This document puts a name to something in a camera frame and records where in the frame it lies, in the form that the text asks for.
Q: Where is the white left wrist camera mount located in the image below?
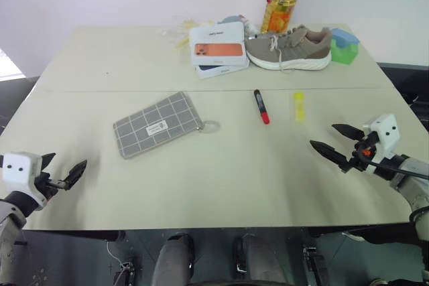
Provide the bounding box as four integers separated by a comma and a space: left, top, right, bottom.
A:
0, 152, 47, 209

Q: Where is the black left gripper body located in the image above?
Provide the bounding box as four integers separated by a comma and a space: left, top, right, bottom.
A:
33, 165, 67, 202

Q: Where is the clear yellow plastic wrapper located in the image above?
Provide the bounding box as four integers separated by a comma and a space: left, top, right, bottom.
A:
157, 17, 215, 50

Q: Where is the green plastic block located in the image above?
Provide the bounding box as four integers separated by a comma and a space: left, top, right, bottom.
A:
329, 35, 359, 66

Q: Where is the dark grey rounded shape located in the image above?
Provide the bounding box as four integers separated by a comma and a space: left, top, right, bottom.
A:
151, 232, 196, 286

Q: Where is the black metal frame part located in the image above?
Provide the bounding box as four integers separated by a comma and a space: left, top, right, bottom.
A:
302, 246, 329, 286

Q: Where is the white box with orange phone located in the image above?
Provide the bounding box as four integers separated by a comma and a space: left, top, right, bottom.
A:
188, 21, 251, 68

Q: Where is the thin white cable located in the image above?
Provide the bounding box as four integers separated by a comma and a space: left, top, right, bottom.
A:
106, 240, 131, 271

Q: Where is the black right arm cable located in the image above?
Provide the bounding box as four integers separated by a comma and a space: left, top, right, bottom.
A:
366, 159, 429, 180

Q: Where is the grey-blue rounded object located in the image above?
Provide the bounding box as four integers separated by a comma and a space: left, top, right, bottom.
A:
217, 14, 249, 26

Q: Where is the red and black marker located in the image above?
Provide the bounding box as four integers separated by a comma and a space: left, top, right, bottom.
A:
253, 88, 271, 125

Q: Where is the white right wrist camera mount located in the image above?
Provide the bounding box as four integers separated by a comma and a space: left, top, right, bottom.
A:
362, 113, 402, 160

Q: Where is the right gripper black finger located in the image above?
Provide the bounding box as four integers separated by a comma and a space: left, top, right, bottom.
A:
331, 123, 365, 141
309, 139, 353, 174

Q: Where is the grey checked pouch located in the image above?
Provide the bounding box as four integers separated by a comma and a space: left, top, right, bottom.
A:
113, 90, 206, 160

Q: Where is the taupe sneaker with white sole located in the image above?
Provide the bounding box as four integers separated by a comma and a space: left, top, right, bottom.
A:
244, 24, 334, 72

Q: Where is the yellow cooking oil bottle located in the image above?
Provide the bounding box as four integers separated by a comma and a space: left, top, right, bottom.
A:
260, 0, 308, 35

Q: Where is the blue plastic block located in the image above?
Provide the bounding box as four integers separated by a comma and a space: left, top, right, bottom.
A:
330, 27, 361, 49

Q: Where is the yellow highlighter pen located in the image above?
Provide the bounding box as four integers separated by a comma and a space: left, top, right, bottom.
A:
292, 91, 307, 123

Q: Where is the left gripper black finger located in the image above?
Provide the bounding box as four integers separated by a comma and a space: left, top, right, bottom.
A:
41, 152, 57, 169
63, 159, 88, 191

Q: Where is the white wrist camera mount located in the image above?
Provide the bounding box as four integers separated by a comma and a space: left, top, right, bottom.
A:
362, 113, 402, 160
0, 152, 47, 209

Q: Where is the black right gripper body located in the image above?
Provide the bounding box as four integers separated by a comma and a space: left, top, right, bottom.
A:
347, 130, 380, 173

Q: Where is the black furniture beside table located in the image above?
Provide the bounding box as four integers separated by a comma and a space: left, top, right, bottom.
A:
375, 61, 429, 128

